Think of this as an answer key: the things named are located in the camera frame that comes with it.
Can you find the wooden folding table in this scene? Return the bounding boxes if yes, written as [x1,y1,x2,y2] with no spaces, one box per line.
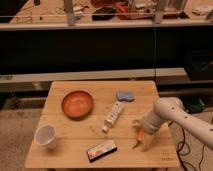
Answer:
[24,80,181,169]

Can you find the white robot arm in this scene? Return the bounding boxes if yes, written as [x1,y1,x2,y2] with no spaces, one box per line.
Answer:
[133,97,213,150]

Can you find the orange chili pepper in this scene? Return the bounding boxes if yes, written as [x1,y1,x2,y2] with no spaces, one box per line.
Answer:
[133,128,144,149]

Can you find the white plastic cup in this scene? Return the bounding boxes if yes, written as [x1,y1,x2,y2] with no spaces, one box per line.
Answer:
[34,125,57,149]

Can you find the black rectangular box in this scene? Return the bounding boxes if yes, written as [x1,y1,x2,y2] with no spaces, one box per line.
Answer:
[87,140,117,162]

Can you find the blue sponge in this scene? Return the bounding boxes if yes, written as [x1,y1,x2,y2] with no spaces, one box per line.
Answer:
[116,91,135,102]

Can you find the black device on floor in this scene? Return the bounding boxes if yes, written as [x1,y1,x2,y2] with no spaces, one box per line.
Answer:
[187,101,204,114]

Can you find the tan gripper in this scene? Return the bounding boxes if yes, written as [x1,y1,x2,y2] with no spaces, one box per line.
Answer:
[132,120,155,151]

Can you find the white tube bottle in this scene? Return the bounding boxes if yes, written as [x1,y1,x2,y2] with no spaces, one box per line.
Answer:
[102,101,124,133]

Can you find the black cables on floor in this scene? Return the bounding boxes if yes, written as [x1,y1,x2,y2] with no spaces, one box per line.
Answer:
[168,110,213,171]

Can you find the orange ceramic bowl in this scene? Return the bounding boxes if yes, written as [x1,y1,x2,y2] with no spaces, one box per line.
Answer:
[61,90,94,119]

